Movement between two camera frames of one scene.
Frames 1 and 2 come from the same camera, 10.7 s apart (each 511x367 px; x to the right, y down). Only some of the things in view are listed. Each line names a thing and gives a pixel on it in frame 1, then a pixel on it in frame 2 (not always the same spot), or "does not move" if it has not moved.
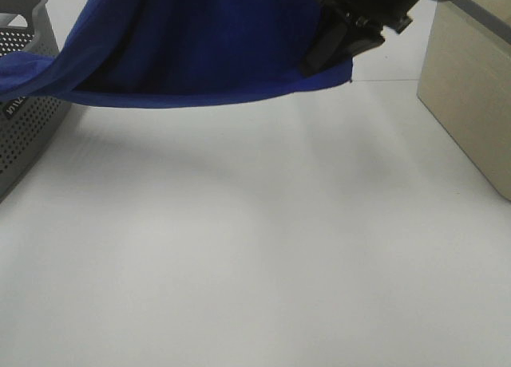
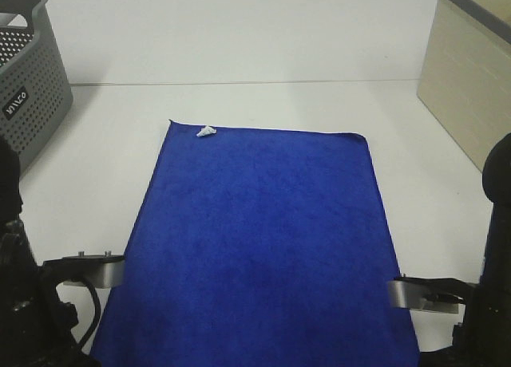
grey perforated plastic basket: [28, 124] does not move
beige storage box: [465, 79] does not move
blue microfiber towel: [150, 45] -> [258, 247]
